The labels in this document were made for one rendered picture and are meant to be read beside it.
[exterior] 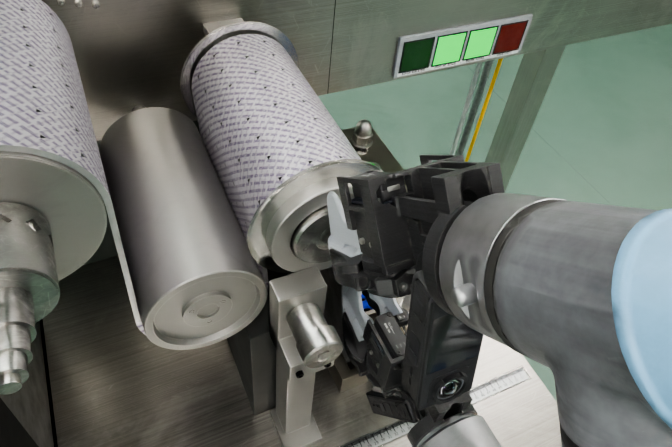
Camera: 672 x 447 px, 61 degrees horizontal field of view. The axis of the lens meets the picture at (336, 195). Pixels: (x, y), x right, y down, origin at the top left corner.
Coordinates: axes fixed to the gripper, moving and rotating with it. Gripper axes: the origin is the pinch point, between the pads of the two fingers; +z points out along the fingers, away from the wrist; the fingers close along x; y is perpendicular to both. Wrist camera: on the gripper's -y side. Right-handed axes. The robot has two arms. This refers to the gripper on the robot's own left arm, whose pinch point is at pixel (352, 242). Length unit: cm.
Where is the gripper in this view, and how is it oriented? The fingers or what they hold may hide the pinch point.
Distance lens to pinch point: 49.8
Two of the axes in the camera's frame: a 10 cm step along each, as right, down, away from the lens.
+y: -2.0, -9.7, -1.6
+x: -9.1, 2.5, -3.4
